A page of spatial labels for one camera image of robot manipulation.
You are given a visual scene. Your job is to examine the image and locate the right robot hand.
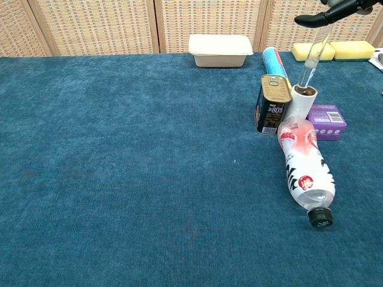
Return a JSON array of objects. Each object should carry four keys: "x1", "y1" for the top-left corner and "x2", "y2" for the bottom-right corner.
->
[{"x1": 294, "y1": 0, "x2": 375, "y2": 28}]

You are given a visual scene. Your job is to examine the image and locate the clear test tube white cap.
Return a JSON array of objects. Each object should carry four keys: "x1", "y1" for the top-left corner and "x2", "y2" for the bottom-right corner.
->
[{"x1": 297, "y1": 23, "x2": 330, "y2": 90}]

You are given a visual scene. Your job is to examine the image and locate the white cup with brown interior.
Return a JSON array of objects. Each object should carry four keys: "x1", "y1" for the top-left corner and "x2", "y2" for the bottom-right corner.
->
[{"x1": 286, "y1": 84, "x2": 318, "y2": 122}]

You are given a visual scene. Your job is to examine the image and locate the purple box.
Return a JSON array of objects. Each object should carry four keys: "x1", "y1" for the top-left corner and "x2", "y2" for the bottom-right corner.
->
[{"x1": 306, "y1": 103, "x2": 348, "y2": 141}]

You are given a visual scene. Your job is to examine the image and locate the yellow sponge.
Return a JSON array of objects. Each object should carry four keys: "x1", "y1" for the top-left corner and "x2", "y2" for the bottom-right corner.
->
[
  {"x1": 292, "y1": 42, "x2": 336, "y2": 63},
  {"x1": 330, "y1": 41, "x2": 375, "y2": 62}
]

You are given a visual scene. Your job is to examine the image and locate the blue cling film roll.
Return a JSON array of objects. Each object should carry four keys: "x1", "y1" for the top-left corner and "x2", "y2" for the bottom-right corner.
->
[{"x1": 262, "y1": 47, "x2": 293, "y2": 89}]

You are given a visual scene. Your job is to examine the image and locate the black tin can gold lid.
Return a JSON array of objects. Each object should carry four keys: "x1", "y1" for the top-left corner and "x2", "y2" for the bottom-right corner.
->
[{"x1": 254, "y1": 74, "x2": 293, "y2": 136}]

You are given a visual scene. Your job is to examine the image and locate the beige lidded food container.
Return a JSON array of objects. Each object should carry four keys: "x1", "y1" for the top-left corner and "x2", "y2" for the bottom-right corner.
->
[{"x1": 188, "y1": 33, "x2": 254, "y2": 68}]

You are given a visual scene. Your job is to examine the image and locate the plastic bottle black cap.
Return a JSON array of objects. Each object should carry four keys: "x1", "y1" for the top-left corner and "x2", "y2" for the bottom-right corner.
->
[{"x1": 277, "y1": 116, "x2": 336, "y2": 230}]

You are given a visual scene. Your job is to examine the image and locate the bamboo folding screen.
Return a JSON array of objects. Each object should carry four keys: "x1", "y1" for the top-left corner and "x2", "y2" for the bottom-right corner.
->
[{"x1": 0, "y1": 0, "x2": 383, "y2": 57}]

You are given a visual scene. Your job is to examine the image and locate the blue table cloth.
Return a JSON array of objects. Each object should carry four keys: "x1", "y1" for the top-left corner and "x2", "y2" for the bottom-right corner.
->
[{"x1": 0, "y1": 51, "x2": 383, "y2": 287}]

